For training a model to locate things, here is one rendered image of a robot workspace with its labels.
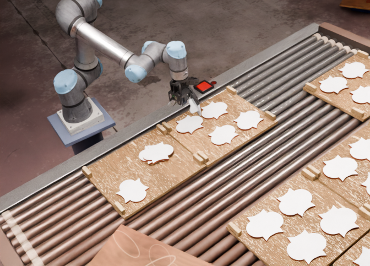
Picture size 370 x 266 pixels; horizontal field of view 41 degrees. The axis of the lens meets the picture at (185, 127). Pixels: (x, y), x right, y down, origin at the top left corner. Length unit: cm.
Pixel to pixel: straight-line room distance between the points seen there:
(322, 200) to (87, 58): 123
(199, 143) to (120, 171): 37
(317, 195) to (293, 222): 16
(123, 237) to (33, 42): 374
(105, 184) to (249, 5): 350
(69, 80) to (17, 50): 286
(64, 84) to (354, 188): 135
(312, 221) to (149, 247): 60
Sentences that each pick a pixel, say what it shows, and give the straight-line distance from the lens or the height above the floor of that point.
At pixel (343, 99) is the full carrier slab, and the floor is 94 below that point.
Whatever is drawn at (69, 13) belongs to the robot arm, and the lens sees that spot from 208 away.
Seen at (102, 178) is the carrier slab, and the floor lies 94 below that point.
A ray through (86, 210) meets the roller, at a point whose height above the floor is 92.
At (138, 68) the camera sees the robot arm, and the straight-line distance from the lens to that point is 195.
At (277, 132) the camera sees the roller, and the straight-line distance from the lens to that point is 222.
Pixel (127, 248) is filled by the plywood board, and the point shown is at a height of 104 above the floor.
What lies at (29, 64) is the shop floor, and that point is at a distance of 490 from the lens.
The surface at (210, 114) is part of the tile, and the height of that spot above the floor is 95.
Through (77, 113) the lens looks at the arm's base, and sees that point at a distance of 243.
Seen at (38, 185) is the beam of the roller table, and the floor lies 91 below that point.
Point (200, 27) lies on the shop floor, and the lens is 490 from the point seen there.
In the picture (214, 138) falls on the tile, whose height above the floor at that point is 95.
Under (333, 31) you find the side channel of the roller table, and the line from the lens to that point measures 287.
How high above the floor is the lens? 239
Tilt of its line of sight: 40 degrees down
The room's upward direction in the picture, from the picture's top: 8 degrees counter-clockwise
